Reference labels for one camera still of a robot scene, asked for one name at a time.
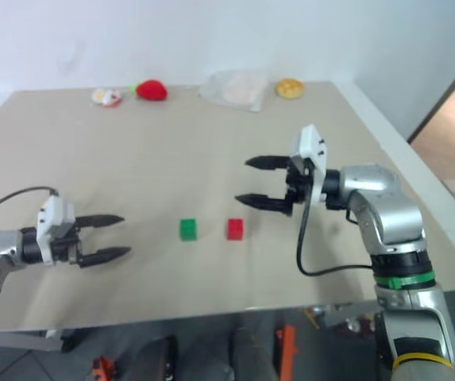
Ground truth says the orange upright tool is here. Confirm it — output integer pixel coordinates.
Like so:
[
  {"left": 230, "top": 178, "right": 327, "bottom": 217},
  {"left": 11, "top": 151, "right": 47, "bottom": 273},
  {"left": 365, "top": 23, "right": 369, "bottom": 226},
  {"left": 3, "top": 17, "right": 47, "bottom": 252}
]
[{"left": 276, "top": 325, "right": 300, "bottom": 381}]

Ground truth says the white and red small toy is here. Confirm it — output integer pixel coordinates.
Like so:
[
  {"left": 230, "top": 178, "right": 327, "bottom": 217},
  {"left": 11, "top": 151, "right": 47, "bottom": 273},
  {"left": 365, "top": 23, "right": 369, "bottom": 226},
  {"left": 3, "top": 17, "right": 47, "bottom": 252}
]
[{"left": 91, "top": 87, "right": 125, "bottom": 108}]

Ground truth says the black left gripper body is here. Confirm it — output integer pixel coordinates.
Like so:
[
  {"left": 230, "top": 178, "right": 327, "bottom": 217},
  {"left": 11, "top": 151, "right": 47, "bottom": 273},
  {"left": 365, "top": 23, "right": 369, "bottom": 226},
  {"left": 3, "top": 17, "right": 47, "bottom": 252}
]
[{"left": 51, "top": 221, "right": 89, "bottom": 268}]

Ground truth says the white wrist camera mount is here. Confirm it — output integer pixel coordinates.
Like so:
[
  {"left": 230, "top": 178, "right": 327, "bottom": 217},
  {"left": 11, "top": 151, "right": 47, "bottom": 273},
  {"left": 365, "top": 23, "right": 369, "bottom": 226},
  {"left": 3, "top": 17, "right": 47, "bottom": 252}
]
[
  {"left": 37, "top": 193, "right": 75, "bottom": 265},
  {"left": 288, "top": 124, "right": 328, "bottom": 204}
]

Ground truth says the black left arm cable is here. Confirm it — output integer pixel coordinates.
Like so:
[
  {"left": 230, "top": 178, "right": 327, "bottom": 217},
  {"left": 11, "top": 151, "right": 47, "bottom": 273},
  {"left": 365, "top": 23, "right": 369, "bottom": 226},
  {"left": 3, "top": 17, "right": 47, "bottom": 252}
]
[{"left": 0, "top": 187, "right": 60, "bottom": 225}]

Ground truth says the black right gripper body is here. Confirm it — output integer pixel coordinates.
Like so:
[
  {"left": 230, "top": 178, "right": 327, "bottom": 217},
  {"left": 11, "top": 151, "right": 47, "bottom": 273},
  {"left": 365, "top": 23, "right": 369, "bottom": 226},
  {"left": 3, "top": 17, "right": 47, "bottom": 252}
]
[{"left": 283, "top": 156, "right": 315, "bottom": 217}]

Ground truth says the white table leg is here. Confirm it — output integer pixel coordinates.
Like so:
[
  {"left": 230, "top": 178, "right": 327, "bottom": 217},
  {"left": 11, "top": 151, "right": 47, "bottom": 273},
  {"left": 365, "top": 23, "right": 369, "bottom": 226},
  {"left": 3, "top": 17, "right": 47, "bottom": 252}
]
[{"left": 44, "top": 327, "right": 78, "bottom": 353}]

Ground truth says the golden bread bun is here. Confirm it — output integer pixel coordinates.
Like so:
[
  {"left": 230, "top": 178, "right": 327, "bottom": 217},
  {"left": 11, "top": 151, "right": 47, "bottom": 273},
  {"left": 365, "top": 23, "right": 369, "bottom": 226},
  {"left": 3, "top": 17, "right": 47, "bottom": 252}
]
[{"left": 276, "top": 79, "right": 306, "bottom": 100}]

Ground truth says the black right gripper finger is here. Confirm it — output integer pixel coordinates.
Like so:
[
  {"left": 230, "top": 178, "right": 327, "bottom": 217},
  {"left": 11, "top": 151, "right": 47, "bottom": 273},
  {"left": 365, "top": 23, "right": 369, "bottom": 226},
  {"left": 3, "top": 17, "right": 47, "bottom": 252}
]
[
  {"left": 244, "top": 155, "right": 292, "bottom": 172},
  {"left": 234, "top": 193, "right": 293, "bottom": 217}
]

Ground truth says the red cube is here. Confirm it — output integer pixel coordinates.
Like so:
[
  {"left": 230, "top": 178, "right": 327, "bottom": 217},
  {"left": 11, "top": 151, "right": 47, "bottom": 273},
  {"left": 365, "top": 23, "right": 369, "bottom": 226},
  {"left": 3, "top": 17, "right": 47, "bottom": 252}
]
[{"left": 226, "top": 217, "right": 246, "bottom": 241}]

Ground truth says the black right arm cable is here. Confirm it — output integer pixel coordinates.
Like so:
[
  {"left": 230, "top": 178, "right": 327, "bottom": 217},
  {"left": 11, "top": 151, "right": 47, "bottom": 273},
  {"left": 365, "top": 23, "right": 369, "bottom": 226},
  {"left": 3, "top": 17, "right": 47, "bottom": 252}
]
[{"left": 296, "top": 189, "right": 376, "bottom": 277}]

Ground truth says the clear plastic bag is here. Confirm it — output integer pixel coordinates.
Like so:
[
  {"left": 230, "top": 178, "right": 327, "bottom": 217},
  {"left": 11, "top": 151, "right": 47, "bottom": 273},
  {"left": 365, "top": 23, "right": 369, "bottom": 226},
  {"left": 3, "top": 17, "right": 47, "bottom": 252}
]
[{"left": 197, "top": 70, "right": 270, "bottom": 114}]

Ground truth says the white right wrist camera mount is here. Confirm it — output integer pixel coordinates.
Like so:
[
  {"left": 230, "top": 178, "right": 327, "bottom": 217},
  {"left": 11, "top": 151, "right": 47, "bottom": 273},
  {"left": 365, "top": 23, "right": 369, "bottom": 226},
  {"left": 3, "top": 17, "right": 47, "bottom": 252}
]
[{"left": 288, "top": 124, "right": 328, "bottom": 204}]

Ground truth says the metal clutter under table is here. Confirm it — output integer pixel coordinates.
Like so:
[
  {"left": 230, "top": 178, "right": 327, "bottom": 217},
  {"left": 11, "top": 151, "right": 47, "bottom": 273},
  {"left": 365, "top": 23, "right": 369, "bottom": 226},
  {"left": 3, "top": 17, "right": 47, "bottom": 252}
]
[{"left": 301, "top": 303, "right": 380, "bottom": 342}]

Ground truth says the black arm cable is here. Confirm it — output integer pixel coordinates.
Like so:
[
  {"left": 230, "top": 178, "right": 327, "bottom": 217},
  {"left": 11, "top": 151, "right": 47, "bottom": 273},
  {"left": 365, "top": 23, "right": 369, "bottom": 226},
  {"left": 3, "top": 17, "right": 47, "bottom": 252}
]
[
  {"left": 0, "top": 187, "right": 60, "bottom": 225},
  {"left": 296, "top": 189, "right": 376, "bottom": 277}
]

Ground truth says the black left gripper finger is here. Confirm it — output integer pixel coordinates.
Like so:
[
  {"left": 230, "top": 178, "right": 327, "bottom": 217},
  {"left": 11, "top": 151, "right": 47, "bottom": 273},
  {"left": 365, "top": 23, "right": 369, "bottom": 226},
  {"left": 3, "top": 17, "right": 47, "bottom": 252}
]
[
  {"left": 79, "top": 246, "right": 133, "bottom": 269},
  {"left": 74, "top": 214, "right": 125, "bottom": 232}
]

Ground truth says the red strawberry plush toy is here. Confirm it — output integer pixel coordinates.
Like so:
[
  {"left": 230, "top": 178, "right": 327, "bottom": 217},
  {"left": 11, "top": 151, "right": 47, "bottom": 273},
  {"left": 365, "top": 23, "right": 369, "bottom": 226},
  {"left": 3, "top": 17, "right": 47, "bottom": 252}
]
[{"left": 127, "top": 79, "right": 169, "bottom": 102}]

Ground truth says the green cube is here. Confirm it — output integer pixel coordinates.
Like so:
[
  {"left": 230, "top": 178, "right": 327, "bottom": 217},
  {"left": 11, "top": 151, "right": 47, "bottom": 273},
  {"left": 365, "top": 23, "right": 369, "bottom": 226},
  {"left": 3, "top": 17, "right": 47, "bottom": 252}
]
[{"left": 179, "top": 218, "right": 199, "bottom": 242}]

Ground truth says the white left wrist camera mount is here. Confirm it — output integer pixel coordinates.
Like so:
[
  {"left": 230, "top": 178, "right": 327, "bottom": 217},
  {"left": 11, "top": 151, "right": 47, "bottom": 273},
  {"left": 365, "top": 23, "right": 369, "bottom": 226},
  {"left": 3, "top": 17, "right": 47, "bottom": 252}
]
[{"left": 37, "top": 193, "right": 75, "bottom": 265}]

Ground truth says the orange and black object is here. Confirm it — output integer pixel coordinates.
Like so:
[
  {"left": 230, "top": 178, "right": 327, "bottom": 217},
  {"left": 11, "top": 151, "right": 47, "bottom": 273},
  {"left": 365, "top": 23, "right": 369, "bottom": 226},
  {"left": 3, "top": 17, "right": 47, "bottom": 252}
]
[{"left": 91, "top": 356, "right": 120, "bottom": 381}]

